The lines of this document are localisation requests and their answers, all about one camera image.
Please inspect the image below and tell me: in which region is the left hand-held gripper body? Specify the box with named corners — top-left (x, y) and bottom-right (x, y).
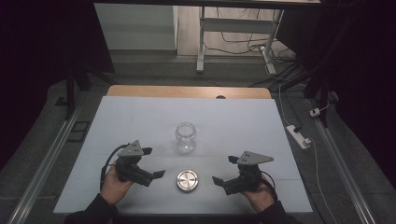
top-left (115, 139), bottom-right (156, 188)

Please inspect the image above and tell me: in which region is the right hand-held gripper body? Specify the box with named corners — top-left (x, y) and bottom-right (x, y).
top-left (221, 150), bottom-right (276, 196)

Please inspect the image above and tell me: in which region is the round silver metal lid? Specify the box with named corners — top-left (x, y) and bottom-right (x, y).
top-left (176, 169), bottom-right (199, 193)

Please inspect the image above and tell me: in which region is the clear glass jar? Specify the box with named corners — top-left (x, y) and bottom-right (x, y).
top-left (174, 121), bottom-right (198, 154)

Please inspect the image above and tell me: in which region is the person's right hand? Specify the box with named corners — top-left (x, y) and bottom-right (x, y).
top-left (242, 173), bottom-right (276, 215)

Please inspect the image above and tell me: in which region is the person's left hand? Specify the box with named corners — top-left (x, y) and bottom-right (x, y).
top-left (100, 162), bottom-right (134, 206)

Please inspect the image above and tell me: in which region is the pale blue table sheet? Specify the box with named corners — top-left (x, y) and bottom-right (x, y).
top-left (53, 95), bottom-right (313, 215)

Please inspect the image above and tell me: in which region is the white power strip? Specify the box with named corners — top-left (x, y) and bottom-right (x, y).
top-left (285, 124), bottom-right (312, 150)

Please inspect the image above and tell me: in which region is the black metal stand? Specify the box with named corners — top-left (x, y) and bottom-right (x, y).
top-left (55, 62), bottom-right (94, 121)
top-left (303, 62), bottom-right (332, 129)

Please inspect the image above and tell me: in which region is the white cabinet panel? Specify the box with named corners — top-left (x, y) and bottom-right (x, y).
top-left (93, 3), bottom-right (179, 51)

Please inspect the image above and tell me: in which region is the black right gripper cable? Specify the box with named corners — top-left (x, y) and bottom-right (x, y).
top-left (261, 170), bottom-right (279, 202)

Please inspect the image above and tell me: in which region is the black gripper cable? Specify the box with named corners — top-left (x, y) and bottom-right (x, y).
top-left (99, 143), bottom-right (130, 191)
top-left (261, 170), bottom-right (279, 202)

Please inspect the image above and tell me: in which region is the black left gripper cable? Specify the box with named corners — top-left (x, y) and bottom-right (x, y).
top-left (99, 143), bottom-right (130, 191)

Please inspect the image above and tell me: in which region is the thin white floor cable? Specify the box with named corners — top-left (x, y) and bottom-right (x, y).
top-left (277, 85), bottom-right (339, 224)

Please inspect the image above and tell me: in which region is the aluminium floor rail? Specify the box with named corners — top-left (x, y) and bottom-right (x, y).
top-left (7, 102), bottom-right (82, 224)
top-left (306, 99), bottom-right (378, 224)

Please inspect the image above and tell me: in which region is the tangle of black floor cables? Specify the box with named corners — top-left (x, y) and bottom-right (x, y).
top-left (204, 7), bottom-right (307, 89)

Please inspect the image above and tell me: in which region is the white desk frame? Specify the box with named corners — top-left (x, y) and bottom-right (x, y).
top-left (195, 6), bottom-right (285, 76)

